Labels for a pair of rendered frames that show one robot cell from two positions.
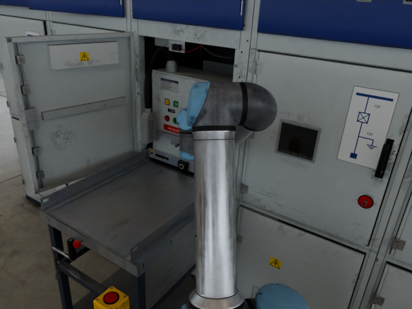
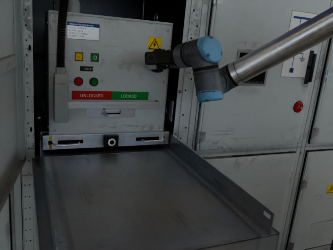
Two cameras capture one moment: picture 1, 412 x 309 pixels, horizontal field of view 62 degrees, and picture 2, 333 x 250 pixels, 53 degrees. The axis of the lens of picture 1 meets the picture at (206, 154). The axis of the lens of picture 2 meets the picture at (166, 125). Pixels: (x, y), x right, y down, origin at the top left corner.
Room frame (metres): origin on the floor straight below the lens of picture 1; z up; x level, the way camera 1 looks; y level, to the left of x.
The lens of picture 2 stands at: (0.79, 1.10, 1.35)
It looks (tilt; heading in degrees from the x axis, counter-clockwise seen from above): 15 degrees down; 304
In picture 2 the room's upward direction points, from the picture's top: 5 degrees clockwise
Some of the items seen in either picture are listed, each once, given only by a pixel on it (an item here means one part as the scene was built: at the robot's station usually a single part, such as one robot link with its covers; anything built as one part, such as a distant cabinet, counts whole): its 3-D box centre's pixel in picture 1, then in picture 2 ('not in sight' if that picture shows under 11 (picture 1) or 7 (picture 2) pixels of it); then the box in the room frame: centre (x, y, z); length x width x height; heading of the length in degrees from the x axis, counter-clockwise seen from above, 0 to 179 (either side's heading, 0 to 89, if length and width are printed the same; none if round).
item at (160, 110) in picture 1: (186, 122); (112, 80); (1.75, 0.12, 1.15); 0.48 x 0.01 x 0.48; 58
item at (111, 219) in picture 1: (139, 204); (135, 197); (1.43, 0.32, 0.82); 0.68 x 0.62 x 0.06; 148
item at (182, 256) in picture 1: (141, 260); not in sight; (1.43, 0.32, 0.46); 0.64 x 0.58 x 0.66; 148
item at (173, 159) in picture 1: (186, 163); (109, 138); (1.76, 0.11, 0.89); 0.54 x 0.05 x 0.06; 58
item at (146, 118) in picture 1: (148, 126); (60, 97); (1.80, 0.33, 1.09); 0.08 x 0.05 x 0.17; 148
